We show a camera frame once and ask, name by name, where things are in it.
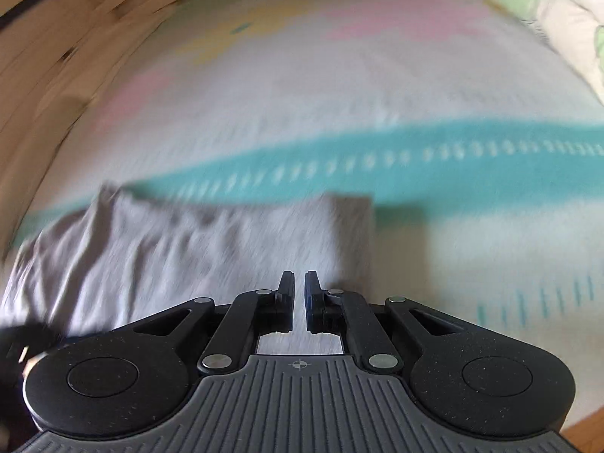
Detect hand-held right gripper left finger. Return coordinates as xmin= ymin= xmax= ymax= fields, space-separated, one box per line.
xmin=134 ymin=270 xmax=296 ymax=376

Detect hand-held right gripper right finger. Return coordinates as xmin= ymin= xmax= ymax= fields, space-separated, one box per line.
xmin=303 ymin=270 xmax=469 ymax=374

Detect grey pants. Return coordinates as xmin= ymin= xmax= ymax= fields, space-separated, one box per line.
xmin=0 ymin=183 xmax=377 ymax=356

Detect white printed bed sheet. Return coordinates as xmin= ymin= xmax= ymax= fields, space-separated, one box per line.
xmin=7 ymin=0 xmax=604 ymax=435

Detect green leaf print quilt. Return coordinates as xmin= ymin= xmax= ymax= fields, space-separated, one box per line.
xmin=460 ymin=0 xmax=604 ymax=105

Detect black wardrobe handle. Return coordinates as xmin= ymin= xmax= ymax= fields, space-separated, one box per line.
xmin=0 ymin=0 xmax=58 ymax=30

